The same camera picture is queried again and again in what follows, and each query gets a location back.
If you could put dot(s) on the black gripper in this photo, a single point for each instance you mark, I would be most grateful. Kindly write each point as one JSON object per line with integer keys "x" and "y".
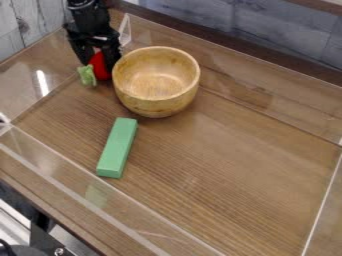
{"x": 94, "y": 34}

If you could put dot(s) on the red plush strawberry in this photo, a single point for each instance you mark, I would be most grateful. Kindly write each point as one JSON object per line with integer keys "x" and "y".
{"x": 94, "y": 72}

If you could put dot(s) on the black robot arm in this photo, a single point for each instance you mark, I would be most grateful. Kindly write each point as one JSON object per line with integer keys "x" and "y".
{"x": 88, "y": 11}

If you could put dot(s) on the wooden bowl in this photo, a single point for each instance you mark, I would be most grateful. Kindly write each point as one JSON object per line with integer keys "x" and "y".
{"x": 156, "y": 80}

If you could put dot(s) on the green rectangular block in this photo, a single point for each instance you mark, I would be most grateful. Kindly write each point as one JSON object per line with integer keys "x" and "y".
{"x": 114, "y": 156}

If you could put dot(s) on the black equipment lower left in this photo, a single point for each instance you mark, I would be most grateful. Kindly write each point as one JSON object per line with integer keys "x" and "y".
{"x": 29, "y": 241}

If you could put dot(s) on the clear acrylic tray wall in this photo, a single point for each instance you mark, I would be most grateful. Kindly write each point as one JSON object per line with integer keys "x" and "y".
{"x": 234, "y": 178}

